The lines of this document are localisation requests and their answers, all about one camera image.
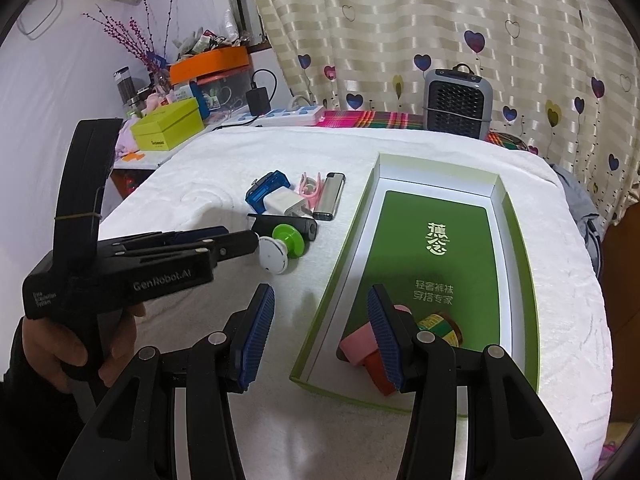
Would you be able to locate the red-brown small block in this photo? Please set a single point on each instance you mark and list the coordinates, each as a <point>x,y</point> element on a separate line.
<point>380,377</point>

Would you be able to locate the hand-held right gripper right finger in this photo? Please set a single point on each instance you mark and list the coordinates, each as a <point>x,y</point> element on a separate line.
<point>382,340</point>

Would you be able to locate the orange box lid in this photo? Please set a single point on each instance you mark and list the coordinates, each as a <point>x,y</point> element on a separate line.
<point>210,65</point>

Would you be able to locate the colourful plaid cloth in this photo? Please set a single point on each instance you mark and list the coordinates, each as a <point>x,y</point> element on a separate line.
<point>375,120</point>

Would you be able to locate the silver lighter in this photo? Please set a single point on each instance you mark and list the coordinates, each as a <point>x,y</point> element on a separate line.
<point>330,197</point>

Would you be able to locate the purple dried flower branches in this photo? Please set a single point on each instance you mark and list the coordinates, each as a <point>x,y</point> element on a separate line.
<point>135,35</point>

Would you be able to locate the green and white round holder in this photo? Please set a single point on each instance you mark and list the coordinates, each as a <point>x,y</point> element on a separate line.
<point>275,257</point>

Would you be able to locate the orange paper pieces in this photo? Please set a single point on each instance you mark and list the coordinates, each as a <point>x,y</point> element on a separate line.
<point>131,156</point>

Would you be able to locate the blue translucent usb tester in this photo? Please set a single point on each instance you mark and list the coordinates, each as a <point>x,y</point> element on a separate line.
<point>265,187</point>

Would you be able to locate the white and blue power strip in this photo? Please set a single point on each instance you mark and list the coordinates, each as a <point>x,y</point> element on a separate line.
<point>290,116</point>

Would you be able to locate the green and white box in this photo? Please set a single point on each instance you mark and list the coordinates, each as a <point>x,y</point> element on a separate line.
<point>450,220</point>

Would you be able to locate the person's left forearm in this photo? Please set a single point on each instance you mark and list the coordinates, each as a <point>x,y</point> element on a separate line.
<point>30,425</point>

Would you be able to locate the pink plush toy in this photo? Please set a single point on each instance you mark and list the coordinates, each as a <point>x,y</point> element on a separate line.
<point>156,101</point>

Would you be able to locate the grey cloth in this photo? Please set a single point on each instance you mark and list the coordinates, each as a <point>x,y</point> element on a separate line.
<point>580,210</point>

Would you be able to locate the black power adapter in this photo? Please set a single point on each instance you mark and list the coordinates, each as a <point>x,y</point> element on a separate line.
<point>258,101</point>

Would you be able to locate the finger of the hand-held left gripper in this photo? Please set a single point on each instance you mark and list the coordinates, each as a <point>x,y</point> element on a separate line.
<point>200,235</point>
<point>237,245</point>

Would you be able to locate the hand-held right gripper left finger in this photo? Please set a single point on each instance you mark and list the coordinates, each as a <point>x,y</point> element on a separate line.
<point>257,340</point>

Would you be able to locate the grey small fan heater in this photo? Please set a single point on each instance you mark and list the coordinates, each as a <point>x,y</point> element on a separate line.
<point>457,102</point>

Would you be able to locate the pink plastic piece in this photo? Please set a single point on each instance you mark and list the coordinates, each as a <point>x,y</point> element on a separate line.
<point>360,345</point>

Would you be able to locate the lime green box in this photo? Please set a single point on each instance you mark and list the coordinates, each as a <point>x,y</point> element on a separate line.
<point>170,125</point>

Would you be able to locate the beige curtain with hearts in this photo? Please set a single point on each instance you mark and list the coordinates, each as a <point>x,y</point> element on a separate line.
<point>400,20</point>

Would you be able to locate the brown wooden cabinet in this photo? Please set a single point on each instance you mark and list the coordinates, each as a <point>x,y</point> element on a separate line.
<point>622,310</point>

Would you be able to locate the person's left hand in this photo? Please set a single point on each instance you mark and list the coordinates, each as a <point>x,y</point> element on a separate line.
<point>45,340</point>

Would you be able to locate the jar with black lid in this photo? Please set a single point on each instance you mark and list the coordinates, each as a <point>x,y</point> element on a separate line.
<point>125,87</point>

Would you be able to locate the white plug charger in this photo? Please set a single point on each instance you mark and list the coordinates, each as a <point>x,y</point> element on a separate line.
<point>285,202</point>

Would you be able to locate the black rectangular device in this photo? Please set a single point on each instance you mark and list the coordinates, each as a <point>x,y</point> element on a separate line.
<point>300,227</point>

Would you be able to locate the small green labelled jar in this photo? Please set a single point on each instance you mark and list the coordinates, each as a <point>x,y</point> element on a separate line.
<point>440,330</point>

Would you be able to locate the pink plastic clip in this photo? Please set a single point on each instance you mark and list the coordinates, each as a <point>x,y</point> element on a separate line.
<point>307,190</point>

